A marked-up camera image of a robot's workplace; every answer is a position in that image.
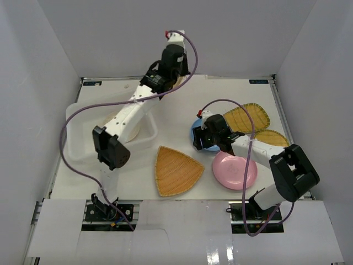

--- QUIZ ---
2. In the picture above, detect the blue round plate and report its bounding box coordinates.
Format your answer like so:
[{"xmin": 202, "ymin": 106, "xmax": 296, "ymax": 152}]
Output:
[{"xmin": 189, "ymin": 118, "xmax": 221, "ymax": 152}]

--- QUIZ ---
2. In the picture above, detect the pink round plate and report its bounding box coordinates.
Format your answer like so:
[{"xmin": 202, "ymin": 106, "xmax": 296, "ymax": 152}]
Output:
[{"xmin": 212, "ymin": 151, "xmax": 247, "ymax": 190}]

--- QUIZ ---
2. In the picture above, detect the oval woven bamboo tray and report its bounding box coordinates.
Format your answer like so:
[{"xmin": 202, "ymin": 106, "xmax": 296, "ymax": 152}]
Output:
[{"xmin": 254, "ymin": 129, "xmax": 290, "ymax": 147}]

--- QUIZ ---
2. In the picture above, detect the triangular woven bamboo tray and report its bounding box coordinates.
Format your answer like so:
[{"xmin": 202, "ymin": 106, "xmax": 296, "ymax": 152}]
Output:
[{"xmin": 154, "ymin": 146, "xmax": 205, "ymax": 197}]

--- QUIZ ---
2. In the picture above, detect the orange round plate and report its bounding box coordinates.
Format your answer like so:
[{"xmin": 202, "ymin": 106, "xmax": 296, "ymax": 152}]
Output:
[{"xmin": 167, "ymin": 76, "xmax": 184, "ymax": 91}]

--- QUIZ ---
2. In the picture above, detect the cream round plate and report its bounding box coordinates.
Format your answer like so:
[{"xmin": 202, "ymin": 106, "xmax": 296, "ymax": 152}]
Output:
[{"xmin": 101, "ymin": 112, "xmax": 141, "ymax": 142}]

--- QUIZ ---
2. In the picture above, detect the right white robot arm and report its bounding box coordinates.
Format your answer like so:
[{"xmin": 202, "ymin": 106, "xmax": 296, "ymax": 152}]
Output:
[{"xmin": 192, "ymin": 114, "xmax": 320, "ymax": 220}]

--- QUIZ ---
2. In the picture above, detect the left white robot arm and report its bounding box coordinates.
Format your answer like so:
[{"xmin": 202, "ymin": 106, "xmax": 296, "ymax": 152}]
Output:
[{"xmin": 93, "ymin": 44, "xmax": 189, "ymax": 171}]

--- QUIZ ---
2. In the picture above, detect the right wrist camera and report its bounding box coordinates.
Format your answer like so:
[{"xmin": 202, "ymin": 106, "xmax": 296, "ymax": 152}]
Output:
[{"xmin": 197, "ymin": 109, "xmax": 213, "ymax": 130}]

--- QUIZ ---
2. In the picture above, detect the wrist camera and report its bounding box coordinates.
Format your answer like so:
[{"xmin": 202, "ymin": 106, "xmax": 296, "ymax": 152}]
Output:
[
  {"xmin": 197, "ymin": 109, "xmax": 213, "ymax": 130},
  {"xmin": 165, "ymin": 31, "xmax": 185, "ymax": 49}
]

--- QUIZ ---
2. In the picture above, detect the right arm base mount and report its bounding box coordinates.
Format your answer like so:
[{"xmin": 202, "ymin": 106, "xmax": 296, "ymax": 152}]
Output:
[{"xmin": 226, "ymin": 202, "xmax": 284, "ymax": 234}]

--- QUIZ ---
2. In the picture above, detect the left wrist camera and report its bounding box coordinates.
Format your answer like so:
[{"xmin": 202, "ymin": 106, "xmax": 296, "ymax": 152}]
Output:
[{"xmin": 165, "ymin": 31, "xmax": 185, "ymax": 49}]

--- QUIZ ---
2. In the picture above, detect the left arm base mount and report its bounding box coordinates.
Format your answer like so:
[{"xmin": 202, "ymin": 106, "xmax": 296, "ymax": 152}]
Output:
[{"xmin": 81, "ymin": 194, "xmax": 141, "ymax": 232}]

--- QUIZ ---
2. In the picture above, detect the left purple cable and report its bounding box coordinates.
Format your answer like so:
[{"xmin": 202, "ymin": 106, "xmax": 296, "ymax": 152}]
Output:
[{"xmin": 59, "ymin": 29, "xmax": 199, "ymax": 231}]

